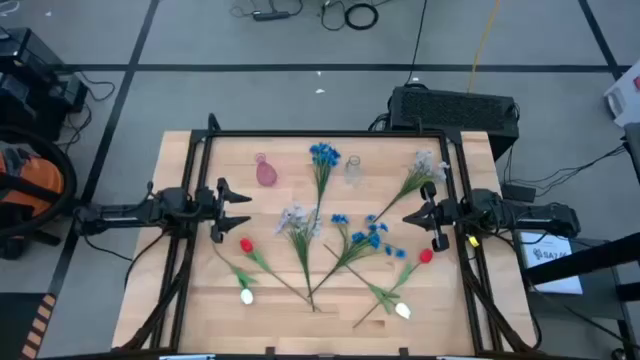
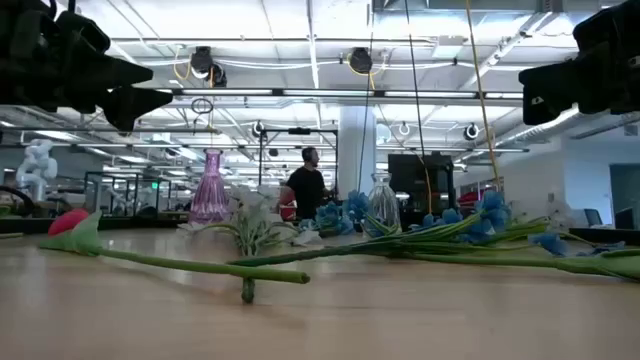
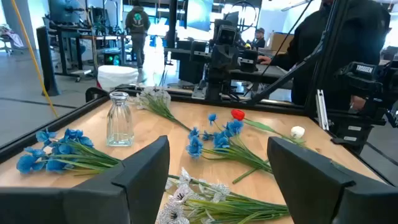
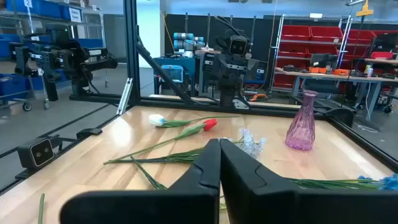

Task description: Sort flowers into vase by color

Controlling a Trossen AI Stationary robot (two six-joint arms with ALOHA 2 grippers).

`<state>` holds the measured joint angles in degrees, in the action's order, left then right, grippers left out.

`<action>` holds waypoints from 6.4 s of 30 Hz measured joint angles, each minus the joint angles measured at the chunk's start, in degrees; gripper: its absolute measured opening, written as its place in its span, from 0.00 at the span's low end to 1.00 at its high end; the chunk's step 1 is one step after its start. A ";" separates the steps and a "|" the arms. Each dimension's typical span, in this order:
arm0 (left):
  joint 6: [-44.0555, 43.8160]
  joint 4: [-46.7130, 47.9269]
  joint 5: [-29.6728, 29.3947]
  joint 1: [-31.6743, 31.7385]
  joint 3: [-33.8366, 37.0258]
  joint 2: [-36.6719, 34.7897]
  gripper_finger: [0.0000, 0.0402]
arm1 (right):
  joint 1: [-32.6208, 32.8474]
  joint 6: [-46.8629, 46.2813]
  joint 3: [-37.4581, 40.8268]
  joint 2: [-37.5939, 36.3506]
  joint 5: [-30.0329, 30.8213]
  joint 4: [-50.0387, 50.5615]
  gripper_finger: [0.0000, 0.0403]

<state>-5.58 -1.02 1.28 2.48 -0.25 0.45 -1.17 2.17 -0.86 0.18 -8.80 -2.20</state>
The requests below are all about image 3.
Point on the black workbench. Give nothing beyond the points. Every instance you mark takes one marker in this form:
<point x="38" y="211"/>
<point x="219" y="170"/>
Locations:
<point x="70" y="31"/>

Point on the person's hand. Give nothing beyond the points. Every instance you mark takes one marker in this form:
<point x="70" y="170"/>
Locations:
<point x="357" y="103"/>
<point x="264" y="59"/>

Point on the blue artificial flower bunch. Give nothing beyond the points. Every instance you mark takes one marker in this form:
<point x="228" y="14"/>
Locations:
<point x="195" y="146"/>
<point x="26" y="163"/>

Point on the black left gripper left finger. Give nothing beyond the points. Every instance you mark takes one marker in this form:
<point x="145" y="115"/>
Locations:
<point x="124" y="193"/>

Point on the person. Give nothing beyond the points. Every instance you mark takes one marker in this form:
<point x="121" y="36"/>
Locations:
<point x="357" y="37"/>
<point x="137" y="28"/>
<point x="258" y="40"/>

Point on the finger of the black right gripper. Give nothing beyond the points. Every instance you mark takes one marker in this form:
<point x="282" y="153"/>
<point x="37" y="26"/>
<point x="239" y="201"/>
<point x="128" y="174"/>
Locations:
<point x="249" y="61"/>
<point x="198" y="51"/>

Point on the computer with green light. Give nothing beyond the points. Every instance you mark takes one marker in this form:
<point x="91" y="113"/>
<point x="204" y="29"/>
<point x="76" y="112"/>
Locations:
<point x="112" y="59"/>

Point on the large display screen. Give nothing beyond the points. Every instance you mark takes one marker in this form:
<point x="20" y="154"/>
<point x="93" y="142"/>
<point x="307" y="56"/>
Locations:
<point x="199" y="14"/>

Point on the silver metal bracket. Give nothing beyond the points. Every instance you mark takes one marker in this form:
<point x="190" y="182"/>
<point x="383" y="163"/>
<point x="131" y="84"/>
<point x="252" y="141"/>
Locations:
<point x="321" y="109"/>

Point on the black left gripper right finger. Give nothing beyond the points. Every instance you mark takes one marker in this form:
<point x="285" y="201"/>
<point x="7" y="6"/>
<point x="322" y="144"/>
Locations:
<point x="311" y="193"/>

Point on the black pillar stand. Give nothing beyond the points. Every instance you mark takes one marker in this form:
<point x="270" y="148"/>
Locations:
<point x="46" y="62"/>

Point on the white artificial flower bunch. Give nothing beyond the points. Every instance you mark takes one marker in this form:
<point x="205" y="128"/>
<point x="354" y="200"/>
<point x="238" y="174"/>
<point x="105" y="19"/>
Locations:
<point x="174" y="214"/>
<point x="155" y="101"/>

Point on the white plastic bin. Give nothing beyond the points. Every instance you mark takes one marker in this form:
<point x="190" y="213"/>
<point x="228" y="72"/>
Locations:
<point x="116" y="76"/>

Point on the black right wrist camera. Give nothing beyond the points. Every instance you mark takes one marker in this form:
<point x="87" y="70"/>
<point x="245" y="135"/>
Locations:
<point x="227" y="35"/>

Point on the black aluminium table frame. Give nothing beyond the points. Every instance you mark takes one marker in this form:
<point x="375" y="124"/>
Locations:
<point x="46" y="130"/>

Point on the brown cardboard box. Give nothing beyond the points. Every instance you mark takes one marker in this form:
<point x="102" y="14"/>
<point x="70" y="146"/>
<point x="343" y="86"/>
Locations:
<point x="280" y="42"/>

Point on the white artificial tulip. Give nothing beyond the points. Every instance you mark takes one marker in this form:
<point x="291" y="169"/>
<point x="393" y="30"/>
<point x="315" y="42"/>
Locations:
<point x="297" y="132"/>

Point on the red artificial tulip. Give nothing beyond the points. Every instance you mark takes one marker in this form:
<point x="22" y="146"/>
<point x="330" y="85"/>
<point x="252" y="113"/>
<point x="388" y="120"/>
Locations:
<point x="237" y="114"/>

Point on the clear glass vase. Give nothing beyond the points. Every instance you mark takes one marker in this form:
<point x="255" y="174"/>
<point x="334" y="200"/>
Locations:
<point x="119" y="124"/>

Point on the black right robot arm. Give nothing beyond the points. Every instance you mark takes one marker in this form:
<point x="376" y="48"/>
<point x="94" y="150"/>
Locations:
<point x="214" y="84"/>

